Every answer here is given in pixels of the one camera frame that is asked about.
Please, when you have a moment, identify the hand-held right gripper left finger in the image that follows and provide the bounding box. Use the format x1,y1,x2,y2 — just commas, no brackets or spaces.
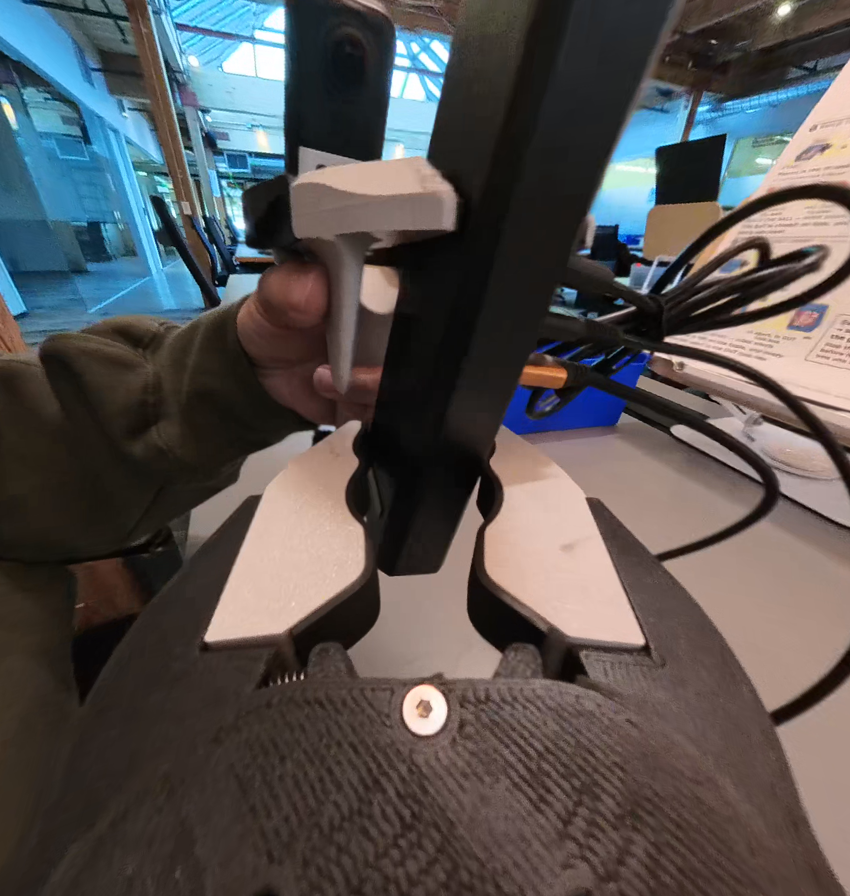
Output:
202,420,382,648

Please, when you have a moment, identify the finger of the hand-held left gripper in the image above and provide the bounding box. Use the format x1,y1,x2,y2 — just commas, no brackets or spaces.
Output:
289,157,459,394

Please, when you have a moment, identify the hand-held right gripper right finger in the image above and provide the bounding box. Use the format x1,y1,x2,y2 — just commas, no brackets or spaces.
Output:
467,428,651,651

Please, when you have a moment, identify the black multiport USB hub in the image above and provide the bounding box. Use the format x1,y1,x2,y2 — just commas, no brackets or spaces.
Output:
365,0,681,578

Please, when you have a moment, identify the blue plastic bin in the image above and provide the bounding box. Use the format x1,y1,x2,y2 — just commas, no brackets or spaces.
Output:
502,342,653,436

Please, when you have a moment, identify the person's left forearm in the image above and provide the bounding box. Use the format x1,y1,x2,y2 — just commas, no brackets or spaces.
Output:
0,294,317,564

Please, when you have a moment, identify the grey desk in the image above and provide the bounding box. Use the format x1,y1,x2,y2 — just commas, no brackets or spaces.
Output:
183,413,850,896

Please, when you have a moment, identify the person's left hand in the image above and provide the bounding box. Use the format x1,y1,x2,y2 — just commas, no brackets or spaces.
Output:
237,262,384,426

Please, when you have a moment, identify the plywood sheet stand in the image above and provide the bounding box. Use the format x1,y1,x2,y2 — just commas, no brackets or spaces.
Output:
642,202,724,280

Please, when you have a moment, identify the person's green jacket torso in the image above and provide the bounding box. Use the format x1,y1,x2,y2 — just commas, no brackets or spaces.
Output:
0,556,83,896

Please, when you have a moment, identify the black board panel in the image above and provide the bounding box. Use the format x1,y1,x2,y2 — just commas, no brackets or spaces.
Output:
654,133,728,207

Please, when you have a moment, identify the printed instruction sheet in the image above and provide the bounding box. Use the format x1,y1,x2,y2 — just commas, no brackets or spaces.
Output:
647,17,850,438

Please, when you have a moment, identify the wooden support post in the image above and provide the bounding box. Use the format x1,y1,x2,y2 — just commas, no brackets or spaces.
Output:
124,0,221,309

